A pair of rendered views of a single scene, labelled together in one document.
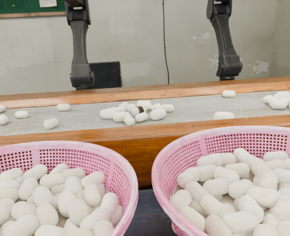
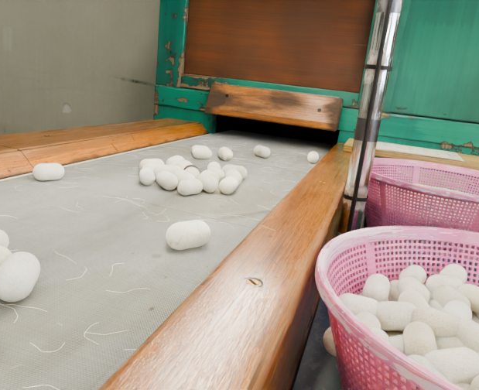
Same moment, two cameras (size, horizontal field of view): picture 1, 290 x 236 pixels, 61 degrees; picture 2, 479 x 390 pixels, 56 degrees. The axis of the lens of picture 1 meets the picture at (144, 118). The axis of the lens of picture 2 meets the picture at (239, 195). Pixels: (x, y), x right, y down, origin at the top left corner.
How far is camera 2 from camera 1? 0.35 m
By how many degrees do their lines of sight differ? 67
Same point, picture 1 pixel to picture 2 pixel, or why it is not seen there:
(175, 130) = (270, 310)
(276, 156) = (387, 285)
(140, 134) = (248, 377)
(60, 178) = not seen: outside the picture
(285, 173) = (467, 312)
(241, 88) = (50, 155)
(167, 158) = not seen: outside the picture
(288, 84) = (113, 142)
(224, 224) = not seen: outside the picture
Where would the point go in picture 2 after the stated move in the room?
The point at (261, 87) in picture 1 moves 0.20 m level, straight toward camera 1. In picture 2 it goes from (80, 150) to (158, 184)
